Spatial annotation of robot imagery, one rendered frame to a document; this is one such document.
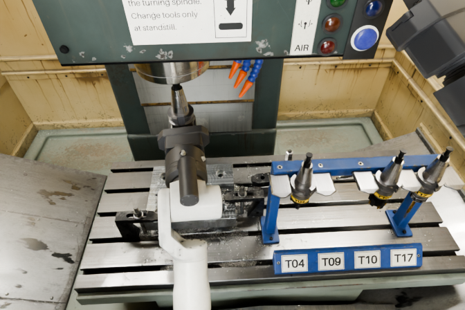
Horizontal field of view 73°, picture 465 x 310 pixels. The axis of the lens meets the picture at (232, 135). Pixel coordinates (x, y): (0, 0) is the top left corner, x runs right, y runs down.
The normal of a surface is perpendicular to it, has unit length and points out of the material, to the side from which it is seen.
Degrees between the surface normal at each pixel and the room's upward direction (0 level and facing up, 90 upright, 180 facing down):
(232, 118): 90
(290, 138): 0
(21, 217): 24
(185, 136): 1
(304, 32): 90
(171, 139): 1
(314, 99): 90
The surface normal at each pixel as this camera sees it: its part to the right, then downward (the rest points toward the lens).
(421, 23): -0.41, 0.03
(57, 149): -0.01, -0.73
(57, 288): 0.39, -0.69
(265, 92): 0.05, 0.69
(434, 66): -0.84, 0.38
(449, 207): -0.42, -0.65
